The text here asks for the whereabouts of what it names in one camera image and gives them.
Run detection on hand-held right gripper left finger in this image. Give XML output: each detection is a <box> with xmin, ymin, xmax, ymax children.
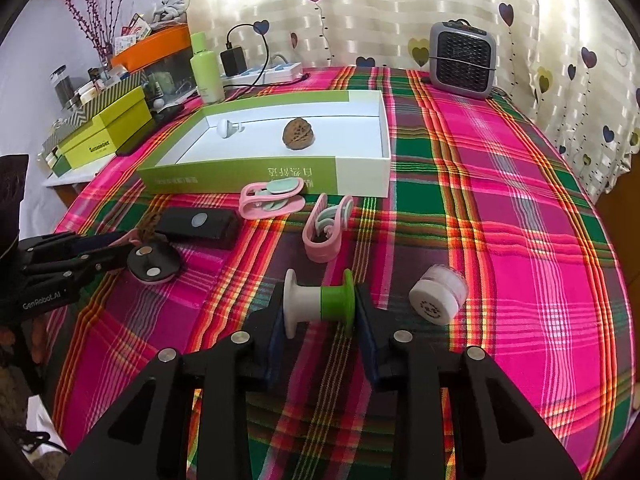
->
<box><xmin>57</xmin><ymin>302</ymin><xmax>287</xmax><ymax>480</ymax></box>

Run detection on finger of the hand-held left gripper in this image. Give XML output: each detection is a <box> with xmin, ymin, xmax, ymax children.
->
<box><xmin>20</xmin><ymin>231</ymin><xmax>132</xmax><ymax>262</ymax></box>
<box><xmin>20</xmin><ymin>246</ymin><xmax>135</xmax><ymax>288</ymax></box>

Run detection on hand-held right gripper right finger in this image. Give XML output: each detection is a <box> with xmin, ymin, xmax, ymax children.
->
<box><xmin>355</xmin><ymin>284</ymin><xmax>583</xmax><ymax>480</ymax></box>

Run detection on white side table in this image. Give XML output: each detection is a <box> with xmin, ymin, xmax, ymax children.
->
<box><xmin>42</xmin><ymin>160</ymin><xmax>103</xmax><ymax>190</ymax></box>

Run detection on flat pink cable clip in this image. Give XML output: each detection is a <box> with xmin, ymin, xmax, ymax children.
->
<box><xmin>240</xmin><ymin>178</ymin><xmax>307</xmax><ymax>219</ymax></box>

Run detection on black charger adapter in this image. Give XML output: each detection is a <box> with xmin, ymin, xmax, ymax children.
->
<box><xmin>221</xmin><ymin>42</ymin><xmax>247</xmax><ymax>78</ymax></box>

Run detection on white and green spool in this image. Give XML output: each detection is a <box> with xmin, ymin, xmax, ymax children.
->
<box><xmin>283</xmin><ymin>268</ymin><xmax>357</xmax><ymax>338</ymax></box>

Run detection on white round jar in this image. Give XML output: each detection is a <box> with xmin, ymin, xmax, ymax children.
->
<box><xmin>409</xmin><ymin>263</ymin><xmax>469</xmax><ymax>324</ymax></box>

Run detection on white knob hook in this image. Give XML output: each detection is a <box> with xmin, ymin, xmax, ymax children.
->
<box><xmin>216</xmin><ymin>119</ymin><xmax>246</xmax><ymax>140</ymax></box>

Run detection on plaid tablecloth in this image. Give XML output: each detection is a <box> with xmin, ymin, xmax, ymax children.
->
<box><xmin>52</xmin><ymin>65</ymin><xmax>631</xmax><ymax>480</ymax></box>

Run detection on orange box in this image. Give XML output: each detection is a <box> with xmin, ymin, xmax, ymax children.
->
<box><xmin>110</xmin><ymin>25</ymin><xmax>193</xmax><ymax>72</ymax></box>

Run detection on glass jar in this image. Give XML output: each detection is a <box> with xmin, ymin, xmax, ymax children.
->
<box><xmin>50</xmin><ymin>65</ymin><xmax>77</xmax><ymax>109</ymax></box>

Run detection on yellow-green boxes stack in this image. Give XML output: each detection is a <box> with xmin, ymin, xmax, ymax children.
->
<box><xmin>41</xmin><ymin>70</ymin><xmax>147</xmax><ymax>158</ymax></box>

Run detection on white plastic bag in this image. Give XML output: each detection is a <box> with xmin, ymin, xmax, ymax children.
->
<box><xmin>149</xmin><ymin>0</ymin><xmax>191</xmax><ymax>29</ymax></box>

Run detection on black rectangular button device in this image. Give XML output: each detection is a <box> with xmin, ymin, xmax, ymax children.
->
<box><xmin>155</xmin><ymin>206</ymin><xmax>241</xmax><ymax>251</ymax></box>

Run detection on green and white box tray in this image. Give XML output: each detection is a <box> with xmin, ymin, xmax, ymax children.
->
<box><xmin>136</xmin><ymin>91</ymin><xmax>392</xmax><ymax>198</ymax></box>

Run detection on light green bottle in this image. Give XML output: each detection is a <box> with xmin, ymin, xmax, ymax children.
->
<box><xmin>190</xmin><ymin>32</ymin><xmax>226</xmax><ymax>104</ymax></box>

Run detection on heart print curtain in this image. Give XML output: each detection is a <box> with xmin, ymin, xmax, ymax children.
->
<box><xmin>177</xmin><ymin>0</ymin><xmax>640</xmax><ymax>206</ymax></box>

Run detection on black charger cable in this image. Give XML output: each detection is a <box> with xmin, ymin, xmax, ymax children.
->
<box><xmin>226</xmin><ymin>22</ymin><xmax>272</xmax><ymax>86</ymax></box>

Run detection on pink flower branches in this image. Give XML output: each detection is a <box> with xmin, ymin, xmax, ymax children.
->
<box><xmin>59</xmin><ymin>0</ymin><xmax>137</xmax><ymax>68</ymax></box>

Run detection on black and pink round clip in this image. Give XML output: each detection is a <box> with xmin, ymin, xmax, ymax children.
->
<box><xmin>120</xmin><ymin>230</ymin><xmax>181</xmax><ymax>286</ymax></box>

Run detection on grey fan heater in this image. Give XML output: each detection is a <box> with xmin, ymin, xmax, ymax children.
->
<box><xmin>429</xmin><ymin>20</ymin><xmax>501</xmax><ymax>100</ymax></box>

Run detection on curled pink cable clip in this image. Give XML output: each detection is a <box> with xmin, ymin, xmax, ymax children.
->
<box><xmin>302</xmin><ymin>193</ymin><xmax>355</xmax><ymax>263</ymax></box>

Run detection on white power strip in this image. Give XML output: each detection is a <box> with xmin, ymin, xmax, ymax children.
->
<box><xmin>220</xmin><ymin>61</ymin><xmax>305</xmax><ymax>86</ymax></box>

